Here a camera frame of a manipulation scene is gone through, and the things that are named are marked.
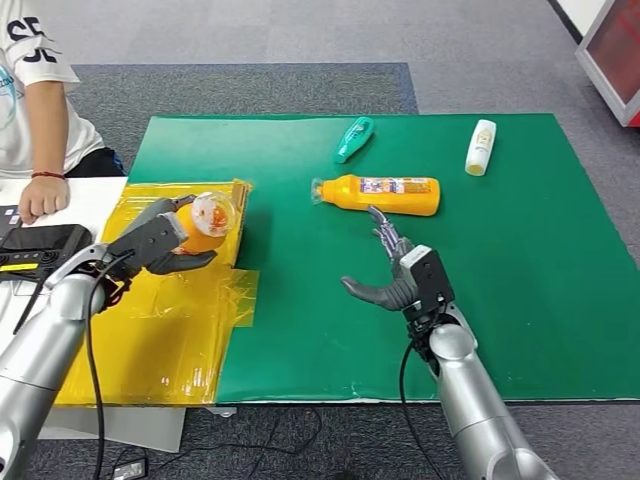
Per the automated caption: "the black handheld controller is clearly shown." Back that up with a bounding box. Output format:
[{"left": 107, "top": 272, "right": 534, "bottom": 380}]
[{"left": 0, "top": 223, "right": 94, "bottom": 285}]

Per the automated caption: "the grey keypad device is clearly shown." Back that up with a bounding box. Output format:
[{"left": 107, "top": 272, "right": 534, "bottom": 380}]
[{"left": 0, "top": 205, "right": 22, "bottom": 241}]

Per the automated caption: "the cardboard with yellow tape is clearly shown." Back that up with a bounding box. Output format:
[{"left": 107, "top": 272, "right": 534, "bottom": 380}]
[{"left": 54, "top": 178, "right": 260, "bottom": 407}]

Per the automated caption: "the orange detergent bottle clear cap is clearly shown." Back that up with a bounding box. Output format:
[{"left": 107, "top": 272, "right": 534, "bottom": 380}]
[
  {"left": 310, "top": 174, "right": 442, "bottom": 218},
  {"left": 172, "top": 191, "right": 238, "bottom": 256}
]

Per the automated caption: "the thin black floor cable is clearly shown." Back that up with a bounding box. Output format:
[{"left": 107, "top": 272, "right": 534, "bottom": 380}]
[{"left": 100, "top": 405, "right": 325, "bottom": 480}]

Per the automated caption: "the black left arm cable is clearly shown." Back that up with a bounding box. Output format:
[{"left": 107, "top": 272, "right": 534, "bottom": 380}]
[{"left": 85, "top": 248, "right": 137, "bottom": 480}]

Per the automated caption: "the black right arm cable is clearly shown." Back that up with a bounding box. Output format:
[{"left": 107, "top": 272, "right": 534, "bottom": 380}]
[{"left": 398, "top": 339, "right": 446, "bottom": 480}]

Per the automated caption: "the white low table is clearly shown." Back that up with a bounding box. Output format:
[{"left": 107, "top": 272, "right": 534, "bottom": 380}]
[{"left": 0, "top": 175, "right": 187, "bottom": 455}]

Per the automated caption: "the black power adapter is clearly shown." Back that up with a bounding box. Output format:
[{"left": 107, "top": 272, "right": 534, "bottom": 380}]
[{"left": 112, "top": 457, "right": 149, "bottom": 480}]

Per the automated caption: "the silver framed red cabinet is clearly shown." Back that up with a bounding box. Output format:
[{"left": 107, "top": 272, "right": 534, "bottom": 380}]
[{"left": 574, "top": 0, "right": 640, "bottom": 128}]

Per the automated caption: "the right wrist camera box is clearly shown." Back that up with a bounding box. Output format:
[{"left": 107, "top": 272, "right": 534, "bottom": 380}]
[{"left": 398, "top": 245, "right": 456, "bottom": 316}]

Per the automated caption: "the white plastic bottle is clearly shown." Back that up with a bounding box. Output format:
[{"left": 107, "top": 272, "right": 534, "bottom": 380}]
[{"left": 464, "top": 119, "right": 497, "bottom": 178}]

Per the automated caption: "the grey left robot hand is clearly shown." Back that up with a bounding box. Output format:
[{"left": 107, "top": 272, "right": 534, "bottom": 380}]
[{"left": 105, "top": 193, "right": 218, "bottom": 283}]

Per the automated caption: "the person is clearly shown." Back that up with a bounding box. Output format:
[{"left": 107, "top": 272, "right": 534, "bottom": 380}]
[{"left": 0, "top": 0, "right": 126, "bottom": 180}]

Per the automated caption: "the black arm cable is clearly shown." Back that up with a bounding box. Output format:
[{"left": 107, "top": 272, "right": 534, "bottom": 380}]
[
  {"left": 398, "top": 339, "right": 446, "bottom": 480},
  {"left": 85, "top": 248, "right": 137, "bottom": 480}
]

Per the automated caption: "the teal plastic bottle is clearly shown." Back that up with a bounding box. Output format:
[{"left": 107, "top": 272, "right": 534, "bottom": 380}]
[{"left": 333, "top": 116, "right": 375, "bottom": 166}]

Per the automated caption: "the green table mat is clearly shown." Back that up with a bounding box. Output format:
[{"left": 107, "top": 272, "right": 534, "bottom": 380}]
[{"left": 127, "top": 113, "right": 640, "bottom": 404}]

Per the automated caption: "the person's hand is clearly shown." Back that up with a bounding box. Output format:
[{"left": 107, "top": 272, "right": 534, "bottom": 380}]
[{"left": 18, "top": 175, "right": 71, "bottom": 227}]

